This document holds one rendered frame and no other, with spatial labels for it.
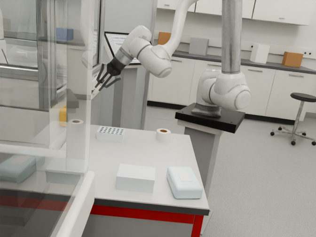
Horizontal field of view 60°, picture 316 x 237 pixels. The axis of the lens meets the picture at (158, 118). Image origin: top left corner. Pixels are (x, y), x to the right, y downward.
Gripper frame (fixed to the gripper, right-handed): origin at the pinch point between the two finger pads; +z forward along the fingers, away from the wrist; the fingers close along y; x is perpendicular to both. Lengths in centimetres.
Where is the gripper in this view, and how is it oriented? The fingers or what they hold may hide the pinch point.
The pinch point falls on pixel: (97, 89)
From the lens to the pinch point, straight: 153.5
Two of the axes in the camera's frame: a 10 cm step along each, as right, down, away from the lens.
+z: -6.6, 7.1, 2.5
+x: -0.1, 3.2, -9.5
